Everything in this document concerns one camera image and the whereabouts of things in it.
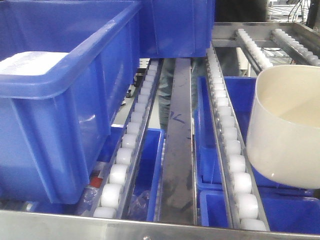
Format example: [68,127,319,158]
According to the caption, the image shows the white plastic bin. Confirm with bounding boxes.
[246,65,320,189]

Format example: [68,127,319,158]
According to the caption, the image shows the person legs behind shelf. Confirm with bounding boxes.
[158,58,176,131]

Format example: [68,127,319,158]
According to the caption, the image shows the blue bin below left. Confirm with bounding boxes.
[96,124,167,222]

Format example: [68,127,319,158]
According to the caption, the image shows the blue bin below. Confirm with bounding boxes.
[199,190,320,235]
[96,124,167,222]
[194,76,314,197]

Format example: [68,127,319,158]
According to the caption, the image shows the blue bin rear centre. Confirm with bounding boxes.
[139,0,216,59]

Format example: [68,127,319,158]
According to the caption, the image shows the large blue bin front left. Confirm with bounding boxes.
[0,0,142,204]

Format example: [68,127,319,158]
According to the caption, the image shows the right shelf roller track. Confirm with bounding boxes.
[235,28,273,75]

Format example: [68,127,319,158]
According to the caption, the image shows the white tray inside bin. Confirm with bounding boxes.
[0,51,68,76]

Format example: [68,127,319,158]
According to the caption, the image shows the blue bin below front right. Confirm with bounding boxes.
[199,190,320,235]

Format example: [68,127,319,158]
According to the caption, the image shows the steel front shelf beam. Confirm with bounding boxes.
[0,210,320,240]

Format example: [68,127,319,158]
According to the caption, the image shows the left white roller track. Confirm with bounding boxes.
[87,59,163,219]

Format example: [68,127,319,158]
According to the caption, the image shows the white roller track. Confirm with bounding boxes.
[87,59,163,219]
[206,47,270,231]

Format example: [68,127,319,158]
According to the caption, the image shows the centre white roller track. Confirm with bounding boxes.
[206,47,270,231]

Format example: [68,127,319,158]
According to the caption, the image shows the far right roller track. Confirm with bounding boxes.
[271,28,320,67]

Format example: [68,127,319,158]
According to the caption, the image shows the dark metal centre rail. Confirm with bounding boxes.
[158,58,197,225]

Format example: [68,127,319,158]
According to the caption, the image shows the right steel shelf frame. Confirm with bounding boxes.
[211,22,320,57]

